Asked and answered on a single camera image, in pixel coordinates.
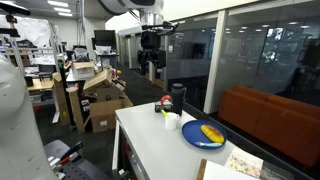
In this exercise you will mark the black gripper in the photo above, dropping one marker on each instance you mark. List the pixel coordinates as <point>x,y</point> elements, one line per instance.
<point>151,46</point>

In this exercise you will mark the white box with cardboard lid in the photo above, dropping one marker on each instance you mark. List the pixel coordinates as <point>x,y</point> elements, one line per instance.
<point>83,70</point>

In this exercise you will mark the blue plate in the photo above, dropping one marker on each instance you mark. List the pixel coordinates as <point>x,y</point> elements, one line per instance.
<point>193,135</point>

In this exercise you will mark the red and black bottle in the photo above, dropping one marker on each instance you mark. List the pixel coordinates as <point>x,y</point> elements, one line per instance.
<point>163,103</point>

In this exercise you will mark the wooden desk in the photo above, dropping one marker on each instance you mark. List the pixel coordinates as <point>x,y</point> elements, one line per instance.
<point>40,85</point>

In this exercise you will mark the light blue spoon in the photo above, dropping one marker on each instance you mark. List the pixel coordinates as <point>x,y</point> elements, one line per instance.
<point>210,144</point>

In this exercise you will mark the flat cardboard panel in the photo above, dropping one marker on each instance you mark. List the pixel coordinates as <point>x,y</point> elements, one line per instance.
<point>60,100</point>

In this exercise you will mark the large open cardboard box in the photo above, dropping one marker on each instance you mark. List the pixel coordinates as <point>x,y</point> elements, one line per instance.
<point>106,115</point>

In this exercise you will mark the printed paper sheet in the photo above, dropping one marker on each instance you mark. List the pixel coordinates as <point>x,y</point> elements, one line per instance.
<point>245,163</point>

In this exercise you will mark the tilted cardboard flap box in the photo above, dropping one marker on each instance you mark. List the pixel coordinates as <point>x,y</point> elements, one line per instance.
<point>97,80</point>

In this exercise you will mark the tall narrow cardboard piece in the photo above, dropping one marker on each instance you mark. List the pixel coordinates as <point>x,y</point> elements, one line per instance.
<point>76,110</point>

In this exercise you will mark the white mug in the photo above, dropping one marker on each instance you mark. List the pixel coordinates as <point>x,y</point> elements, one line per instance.
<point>171,122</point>

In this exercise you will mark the orange sofa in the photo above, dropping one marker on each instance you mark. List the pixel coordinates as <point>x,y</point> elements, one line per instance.
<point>283,126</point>

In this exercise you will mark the white notebook with brown edge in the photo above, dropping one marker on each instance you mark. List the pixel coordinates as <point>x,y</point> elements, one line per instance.
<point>220,171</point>

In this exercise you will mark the yellow-green marker in mug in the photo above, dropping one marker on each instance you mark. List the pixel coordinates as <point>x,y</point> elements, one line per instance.
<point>165,113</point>

